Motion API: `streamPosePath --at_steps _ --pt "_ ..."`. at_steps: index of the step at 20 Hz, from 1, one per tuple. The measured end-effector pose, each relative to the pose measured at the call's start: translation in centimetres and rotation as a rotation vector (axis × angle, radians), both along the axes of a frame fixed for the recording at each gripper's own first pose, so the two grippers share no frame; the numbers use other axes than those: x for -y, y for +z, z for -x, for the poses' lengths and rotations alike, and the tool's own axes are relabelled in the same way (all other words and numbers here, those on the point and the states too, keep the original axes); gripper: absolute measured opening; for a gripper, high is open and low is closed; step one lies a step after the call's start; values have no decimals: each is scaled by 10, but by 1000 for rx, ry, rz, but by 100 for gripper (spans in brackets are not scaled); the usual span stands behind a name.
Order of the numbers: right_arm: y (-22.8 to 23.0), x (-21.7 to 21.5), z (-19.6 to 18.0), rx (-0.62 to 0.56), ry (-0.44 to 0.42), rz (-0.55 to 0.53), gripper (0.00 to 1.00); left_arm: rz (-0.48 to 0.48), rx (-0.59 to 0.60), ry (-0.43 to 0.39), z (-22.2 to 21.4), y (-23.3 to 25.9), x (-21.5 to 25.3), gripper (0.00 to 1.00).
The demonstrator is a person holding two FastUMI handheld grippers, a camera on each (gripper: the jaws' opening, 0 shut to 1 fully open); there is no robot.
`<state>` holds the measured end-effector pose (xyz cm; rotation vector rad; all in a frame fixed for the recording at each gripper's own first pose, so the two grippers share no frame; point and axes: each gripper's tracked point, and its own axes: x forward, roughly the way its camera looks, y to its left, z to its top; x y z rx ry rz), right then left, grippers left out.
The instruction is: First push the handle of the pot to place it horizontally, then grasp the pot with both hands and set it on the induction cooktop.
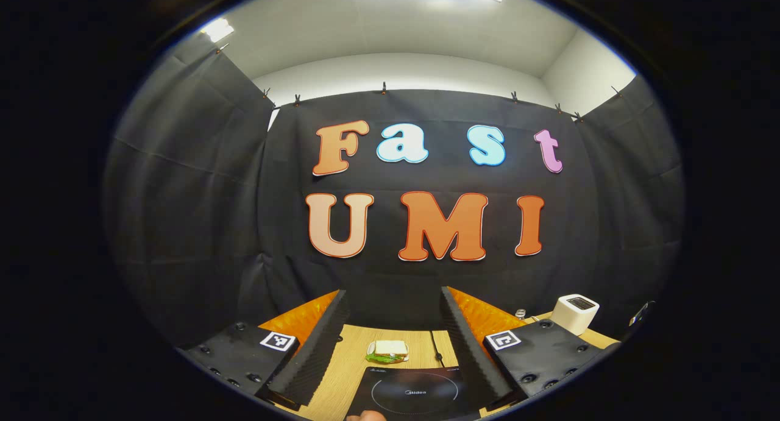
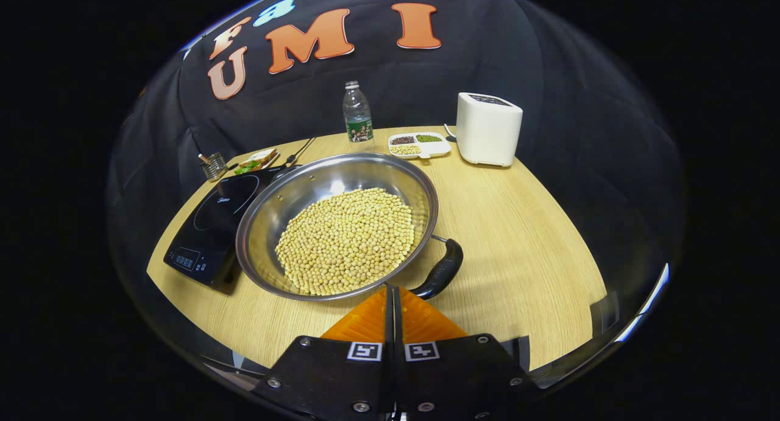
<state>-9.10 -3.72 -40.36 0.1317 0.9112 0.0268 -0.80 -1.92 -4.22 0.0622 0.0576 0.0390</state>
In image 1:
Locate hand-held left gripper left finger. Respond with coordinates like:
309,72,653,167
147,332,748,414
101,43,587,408
180,289,352,409

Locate black backdrop cloth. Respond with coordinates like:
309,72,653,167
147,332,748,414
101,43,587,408
102,43,686,348

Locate white toaster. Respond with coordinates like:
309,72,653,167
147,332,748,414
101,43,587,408
551,294,601,336

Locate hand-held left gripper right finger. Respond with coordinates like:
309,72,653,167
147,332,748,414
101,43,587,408
440,286,620,411

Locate small white plate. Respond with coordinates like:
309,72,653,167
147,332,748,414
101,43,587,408
366,342,410,366

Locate black induction cooktop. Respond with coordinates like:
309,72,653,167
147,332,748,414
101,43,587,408
345,366,483,421

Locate sandwich with lettuce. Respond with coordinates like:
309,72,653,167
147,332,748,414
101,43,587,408
372,340,408,359

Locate row of black cloth clips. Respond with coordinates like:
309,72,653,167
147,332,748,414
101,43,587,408
214,42,623,123

